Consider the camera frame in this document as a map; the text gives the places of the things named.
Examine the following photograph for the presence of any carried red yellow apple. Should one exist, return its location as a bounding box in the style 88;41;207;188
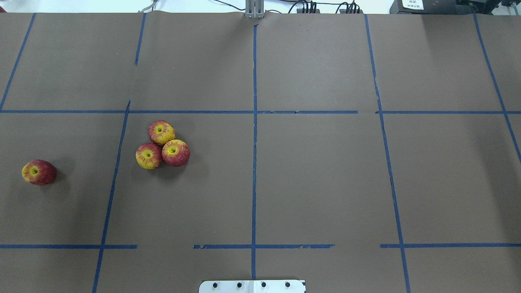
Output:
21;160;57;186

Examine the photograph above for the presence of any red yellow apple front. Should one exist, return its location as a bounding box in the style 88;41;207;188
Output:
162;139;190;167

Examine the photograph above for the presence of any red yellow apple left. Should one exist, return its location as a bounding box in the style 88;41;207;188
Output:
148;120;176;146

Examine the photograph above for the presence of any red yellow apple back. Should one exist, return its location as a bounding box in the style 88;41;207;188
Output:
135;143;163;169

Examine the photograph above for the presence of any black box device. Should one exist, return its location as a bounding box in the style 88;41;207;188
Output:
389;0;473;15

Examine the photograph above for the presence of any aluminium frame post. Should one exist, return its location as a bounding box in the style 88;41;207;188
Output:
244;0;265;19

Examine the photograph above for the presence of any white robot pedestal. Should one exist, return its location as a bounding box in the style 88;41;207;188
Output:
199;280;306;293

